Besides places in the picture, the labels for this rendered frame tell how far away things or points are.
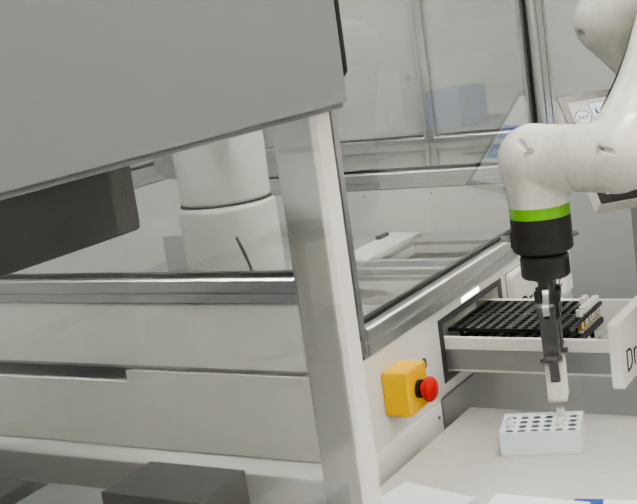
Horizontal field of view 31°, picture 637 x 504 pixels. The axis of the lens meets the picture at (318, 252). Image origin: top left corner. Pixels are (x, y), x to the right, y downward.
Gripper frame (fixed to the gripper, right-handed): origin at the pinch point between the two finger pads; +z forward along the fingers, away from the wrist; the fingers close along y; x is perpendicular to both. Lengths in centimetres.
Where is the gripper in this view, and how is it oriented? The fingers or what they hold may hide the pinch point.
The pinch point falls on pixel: (556, 377)
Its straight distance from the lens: 185.4
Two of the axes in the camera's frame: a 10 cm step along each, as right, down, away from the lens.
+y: -2.6, 2.2, -9.4
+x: 9.6, -0.8, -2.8
